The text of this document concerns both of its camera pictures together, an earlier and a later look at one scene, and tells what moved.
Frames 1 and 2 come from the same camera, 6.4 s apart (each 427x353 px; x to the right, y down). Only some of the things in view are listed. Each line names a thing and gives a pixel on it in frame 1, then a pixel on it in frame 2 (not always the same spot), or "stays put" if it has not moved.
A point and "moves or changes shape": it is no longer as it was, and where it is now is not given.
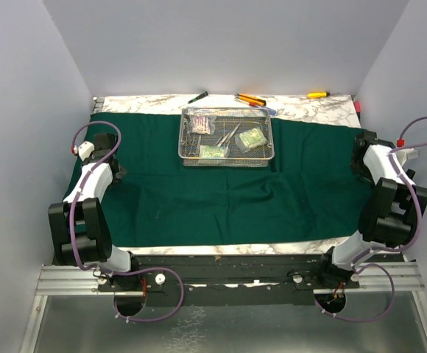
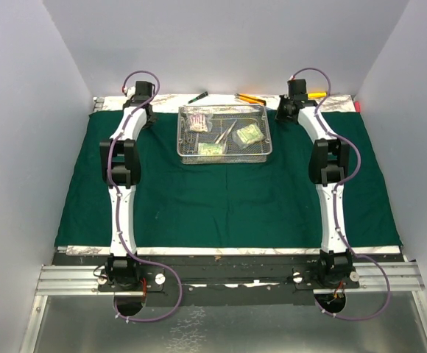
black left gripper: [117, 170] -> [150, 118]
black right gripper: [371, 183] -> [279, 116]
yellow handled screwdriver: [318, 95] stays put
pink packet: [201, 124] stays put
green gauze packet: [211, 151] moves or changes shape
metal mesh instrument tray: [226, 137] stays put
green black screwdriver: [199, 97] stays put
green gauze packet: [248, 140] moves or changes shape
